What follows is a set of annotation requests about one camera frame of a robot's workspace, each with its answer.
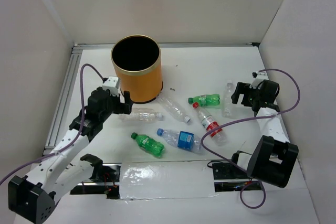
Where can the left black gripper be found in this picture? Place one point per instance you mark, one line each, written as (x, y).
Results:
(125, 108)

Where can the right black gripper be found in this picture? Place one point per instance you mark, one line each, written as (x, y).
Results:
(243, 88)

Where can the green bottle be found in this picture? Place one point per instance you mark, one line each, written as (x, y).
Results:
(148, 144)
(208, 100)

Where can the clear bottle white cap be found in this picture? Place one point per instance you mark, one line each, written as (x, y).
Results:
(174, 109)

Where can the blue label clear bottle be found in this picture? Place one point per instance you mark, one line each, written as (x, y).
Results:
(183, 140)

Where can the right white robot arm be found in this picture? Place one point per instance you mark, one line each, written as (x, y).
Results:
(274, 156)

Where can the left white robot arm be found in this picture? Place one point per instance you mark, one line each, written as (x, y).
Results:
(36, 195)

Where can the orange cylindrical bin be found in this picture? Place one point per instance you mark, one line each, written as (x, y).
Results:
(137, 62)

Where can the red label clear bottle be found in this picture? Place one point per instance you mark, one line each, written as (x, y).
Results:
(209, 123)

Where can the white taped sheet front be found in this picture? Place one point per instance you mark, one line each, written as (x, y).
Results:
(166, 180)

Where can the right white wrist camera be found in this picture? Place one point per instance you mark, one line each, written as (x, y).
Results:
(258, 77)

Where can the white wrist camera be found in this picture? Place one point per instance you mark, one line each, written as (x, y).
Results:
(258, 77)
(112, 85)

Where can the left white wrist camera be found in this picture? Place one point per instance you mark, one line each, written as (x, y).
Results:
(112, 85)

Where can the left aluminium rail frame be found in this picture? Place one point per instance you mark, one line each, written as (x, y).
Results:
(58, 122)

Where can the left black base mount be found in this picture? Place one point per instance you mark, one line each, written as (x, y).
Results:
(107, 183)

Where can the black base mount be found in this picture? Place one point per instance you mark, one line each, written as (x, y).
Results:
(107, 183)
(227, 177)

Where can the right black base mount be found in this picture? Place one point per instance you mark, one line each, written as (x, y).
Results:
(227, 177)

